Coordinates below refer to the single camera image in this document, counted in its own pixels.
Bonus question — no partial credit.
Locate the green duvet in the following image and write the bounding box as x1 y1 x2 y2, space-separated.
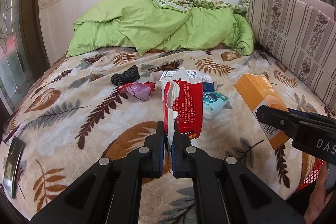
67 0 254 57

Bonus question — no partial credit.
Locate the brown sofa bed frame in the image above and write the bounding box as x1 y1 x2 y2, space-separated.
299 0 335 21

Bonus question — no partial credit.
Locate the striped floral cushion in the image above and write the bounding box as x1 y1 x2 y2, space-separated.
246 0 335 111

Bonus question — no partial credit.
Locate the red purple crumpled wrapper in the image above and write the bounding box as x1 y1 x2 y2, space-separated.
118 81 155 101

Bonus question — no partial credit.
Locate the leaf pattern fleece blanket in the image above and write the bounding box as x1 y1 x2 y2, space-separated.
1 48 335 223

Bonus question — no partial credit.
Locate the right hand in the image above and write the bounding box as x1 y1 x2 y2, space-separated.
303 162 332 224

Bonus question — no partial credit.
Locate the white blue medicine box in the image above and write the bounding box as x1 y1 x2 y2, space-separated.
149 68 219 92

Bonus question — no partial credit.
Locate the orange box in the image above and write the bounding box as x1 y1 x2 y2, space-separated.
234 73 289 149

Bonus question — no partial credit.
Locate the black plastic bag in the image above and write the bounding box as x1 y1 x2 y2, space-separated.
110 65 140 87

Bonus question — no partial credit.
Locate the stained glass door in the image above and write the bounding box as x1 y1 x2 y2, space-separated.
0 0 33 114

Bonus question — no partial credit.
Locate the black smartphone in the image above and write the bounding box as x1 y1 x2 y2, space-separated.
3 137 25 199

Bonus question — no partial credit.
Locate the torn red carton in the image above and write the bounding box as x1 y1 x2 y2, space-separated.
161 77 203 152

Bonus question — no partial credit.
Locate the blue cartoon tissue pack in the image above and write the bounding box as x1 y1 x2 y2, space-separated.
203 92 228 121

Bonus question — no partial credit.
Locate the red mesh trash basket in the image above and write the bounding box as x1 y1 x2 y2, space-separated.
295 155 325 193

